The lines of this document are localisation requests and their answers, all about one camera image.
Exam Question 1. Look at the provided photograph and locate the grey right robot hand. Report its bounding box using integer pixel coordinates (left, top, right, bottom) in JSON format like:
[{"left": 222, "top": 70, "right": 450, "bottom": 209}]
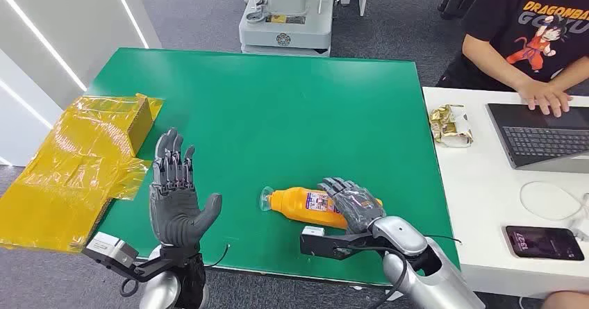
[{"left": 317, "top": 177, "right": 387, "bottom": 235}]

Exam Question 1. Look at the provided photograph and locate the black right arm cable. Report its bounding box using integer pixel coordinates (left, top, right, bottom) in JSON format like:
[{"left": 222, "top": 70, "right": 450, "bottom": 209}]
[{"left": 340, "top": 234, "right": 463, "bottom": 309}]

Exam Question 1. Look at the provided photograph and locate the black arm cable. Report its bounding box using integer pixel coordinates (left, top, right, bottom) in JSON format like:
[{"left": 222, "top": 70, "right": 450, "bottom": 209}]
[
  {"left": 119, "top": 244, "right": 231, "bottom": 299},
  {"left": 340, "top": 234, "right": 463, "bottom": 309}
]

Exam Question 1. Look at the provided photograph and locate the white cable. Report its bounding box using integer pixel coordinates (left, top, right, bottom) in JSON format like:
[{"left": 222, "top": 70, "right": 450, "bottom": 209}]
[{"left": 519, "top": 180, "right": 589, "bottom": 242}]

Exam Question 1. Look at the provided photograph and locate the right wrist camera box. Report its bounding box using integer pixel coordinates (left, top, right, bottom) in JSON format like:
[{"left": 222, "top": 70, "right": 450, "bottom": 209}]
[{"left": 299, "top": 226, "right": 374, "bottom": 261}]

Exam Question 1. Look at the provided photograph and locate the person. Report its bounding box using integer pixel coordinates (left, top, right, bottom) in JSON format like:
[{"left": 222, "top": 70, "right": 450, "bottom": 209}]
[{"left": 435, "top": 0, "right": 589, "bottom": 118}]

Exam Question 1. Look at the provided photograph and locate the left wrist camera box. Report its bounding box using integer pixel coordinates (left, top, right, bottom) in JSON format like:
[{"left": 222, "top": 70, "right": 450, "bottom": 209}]
[{"left": 83, "top": 231, "right": 174, "bottom": 283}]

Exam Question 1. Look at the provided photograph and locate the crumpled gold foil wrapper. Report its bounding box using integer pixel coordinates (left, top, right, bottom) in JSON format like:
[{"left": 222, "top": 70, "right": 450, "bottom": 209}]
[{"left": 428, "top": 103, "right": 474, "bottom": 149}]

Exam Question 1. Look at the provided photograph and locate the yellow taped cardboard box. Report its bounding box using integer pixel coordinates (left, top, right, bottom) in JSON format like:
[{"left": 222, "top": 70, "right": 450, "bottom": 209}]
[{"left": 0, "top": 93, "right": 165, "bottom": 254}]

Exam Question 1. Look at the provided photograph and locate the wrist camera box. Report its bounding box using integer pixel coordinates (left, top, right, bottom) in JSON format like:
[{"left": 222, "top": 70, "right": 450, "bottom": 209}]
[
  {"left": 299, "top": 226, "right": 374, "bottom": 261},
  {"left": 83, "top": 231, "right": 174, "bottom": 283}
]

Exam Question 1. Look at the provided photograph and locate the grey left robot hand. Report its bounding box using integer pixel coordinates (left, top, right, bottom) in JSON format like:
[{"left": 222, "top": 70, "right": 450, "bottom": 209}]
[{"left": 149, "top": 128, "right": 223, "bottom": 249}]

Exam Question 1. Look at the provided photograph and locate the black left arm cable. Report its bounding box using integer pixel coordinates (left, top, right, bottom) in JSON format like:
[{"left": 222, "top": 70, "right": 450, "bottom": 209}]
[{"left": 119, "top": 244, "right": 231, "bottom": 299}]

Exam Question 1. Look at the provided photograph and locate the orange plastic bottle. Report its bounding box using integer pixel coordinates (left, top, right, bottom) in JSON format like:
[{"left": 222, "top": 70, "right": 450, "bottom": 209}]
[{"left": 259, "top": 185, "right": 383, "bottom": 230}]

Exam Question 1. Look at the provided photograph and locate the black smartphone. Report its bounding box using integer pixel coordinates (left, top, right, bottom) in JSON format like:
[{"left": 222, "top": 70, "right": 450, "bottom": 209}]
[{"left": 504, "top": 224, "right": 586, "bottom": 262}]

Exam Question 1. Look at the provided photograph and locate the person's hand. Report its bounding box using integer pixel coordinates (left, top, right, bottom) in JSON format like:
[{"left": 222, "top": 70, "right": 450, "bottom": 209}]
[{"left": 517, "top": 80, "right": 574, "bottom": 118}]

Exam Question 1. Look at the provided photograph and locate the grey laptop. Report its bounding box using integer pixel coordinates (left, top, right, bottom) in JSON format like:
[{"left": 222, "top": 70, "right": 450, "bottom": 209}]
[{"left": 486, "top": 103, "right": 589, "bottom": 175}]

